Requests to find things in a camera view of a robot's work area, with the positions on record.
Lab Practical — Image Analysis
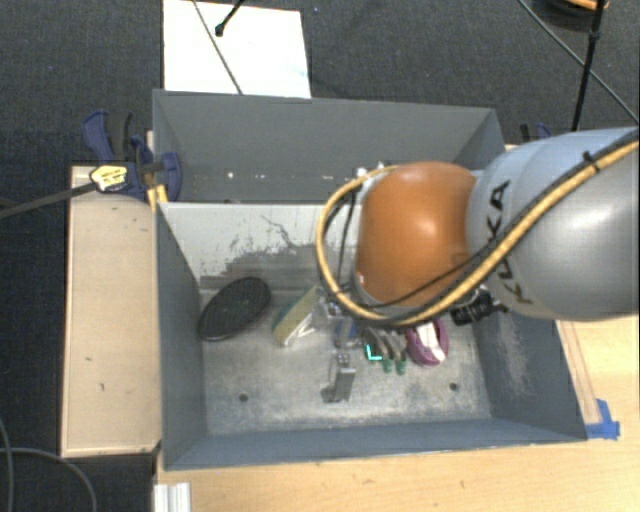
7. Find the grey metal bin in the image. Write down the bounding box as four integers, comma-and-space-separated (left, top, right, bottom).
151, 88, 589, 472

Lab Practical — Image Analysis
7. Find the black round disc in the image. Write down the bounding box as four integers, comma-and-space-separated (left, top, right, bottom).
196, 276, 273, 344

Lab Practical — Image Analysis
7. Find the yellow and green sponge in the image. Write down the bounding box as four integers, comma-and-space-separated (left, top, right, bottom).
271, 285, 324, 347

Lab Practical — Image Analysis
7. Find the pale wood board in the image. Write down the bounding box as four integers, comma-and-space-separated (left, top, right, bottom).
59, 166, 164, 459

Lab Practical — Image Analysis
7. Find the black cylinder on white bracket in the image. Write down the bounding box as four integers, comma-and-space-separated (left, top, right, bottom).
448, 288, 507, 327

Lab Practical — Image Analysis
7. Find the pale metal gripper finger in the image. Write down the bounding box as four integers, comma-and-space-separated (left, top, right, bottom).
319, 355, 338, 404
335, 352, 358, 402

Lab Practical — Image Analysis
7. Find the purple and white clip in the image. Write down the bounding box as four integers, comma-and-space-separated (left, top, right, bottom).
403, 318, 449, 367

